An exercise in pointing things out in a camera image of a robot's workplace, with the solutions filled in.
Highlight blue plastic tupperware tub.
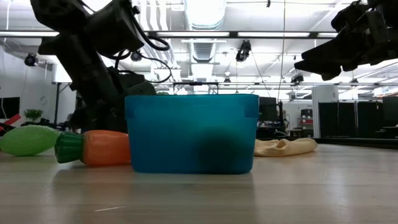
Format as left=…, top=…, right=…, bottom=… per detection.
left=124, top=93, right=260, bottom=175

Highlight green toy cabbage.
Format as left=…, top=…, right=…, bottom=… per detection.
left=197, top=126, right=251, bottom=174

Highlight yellow waffle cloth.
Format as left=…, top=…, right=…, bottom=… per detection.
left=254, top=138, right=318, bottom=157

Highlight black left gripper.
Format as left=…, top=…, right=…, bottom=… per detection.
left=107, top=67, right=157, bottom=96

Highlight potted green plant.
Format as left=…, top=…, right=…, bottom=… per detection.
left=24, top=108, right=44, bottom=123

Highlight green toy corn husk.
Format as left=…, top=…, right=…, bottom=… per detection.
left=0, top=124, right=62, bottom=157

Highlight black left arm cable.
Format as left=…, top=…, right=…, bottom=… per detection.
left=113, top=18, right=172, bottom=85

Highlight white pillar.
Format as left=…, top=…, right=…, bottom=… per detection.
left=312, top=85, right=339, bottom=139

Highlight silver ceiling air duct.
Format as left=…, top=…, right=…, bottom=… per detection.
left=183, top=0, right=228, bottom=31

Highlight black hanging overhead camera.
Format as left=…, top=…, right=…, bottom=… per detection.
left=235, top=39, right=252, bottom=63

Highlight black partition panels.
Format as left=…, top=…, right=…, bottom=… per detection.
left=318, top=101, right=398, bottom=139

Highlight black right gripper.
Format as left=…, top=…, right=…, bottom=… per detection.
left=294, top=0, right=398, bottom=82

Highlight orange toy carrot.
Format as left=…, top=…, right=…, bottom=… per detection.
left=54, top=129, right=131, bottom=167

